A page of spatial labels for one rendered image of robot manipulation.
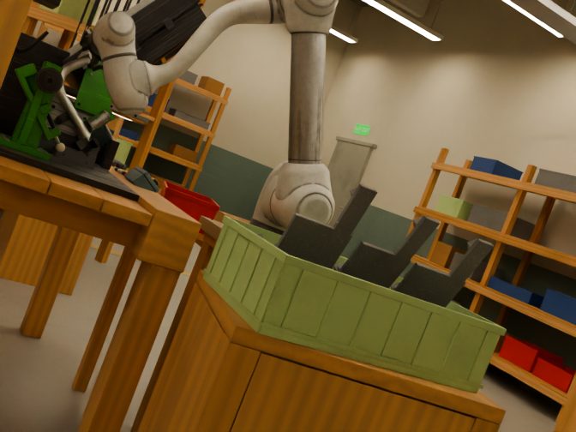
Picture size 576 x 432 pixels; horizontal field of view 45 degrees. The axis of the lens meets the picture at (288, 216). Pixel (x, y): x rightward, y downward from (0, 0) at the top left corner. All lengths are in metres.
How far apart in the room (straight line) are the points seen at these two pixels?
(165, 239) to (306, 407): 0.68
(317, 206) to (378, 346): 0.56
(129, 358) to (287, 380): 0.67
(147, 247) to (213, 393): 0.61
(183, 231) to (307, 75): 0.57
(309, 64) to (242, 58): 10.26
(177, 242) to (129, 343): 0.31
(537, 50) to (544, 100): 0.78
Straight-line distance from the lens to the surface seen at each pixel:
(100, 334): 2.94
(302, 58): 2.04
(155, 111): 5.45
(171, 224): 1.94
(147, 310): 1.99
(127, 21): 2.07
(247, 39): 12.31
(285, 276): 1.40
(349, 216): 1.53
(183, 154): 11.48
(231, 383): 1.46
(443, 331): 1.64
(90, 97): 2.48
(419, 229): 1.61
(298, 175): 2.01
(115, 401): 2.08
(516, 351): 7.20
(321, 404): 1.53
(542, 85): 8.97
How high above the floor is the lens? 1.09
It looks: 2 degrees down
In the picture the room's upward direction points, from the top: 21 degrees clockwise
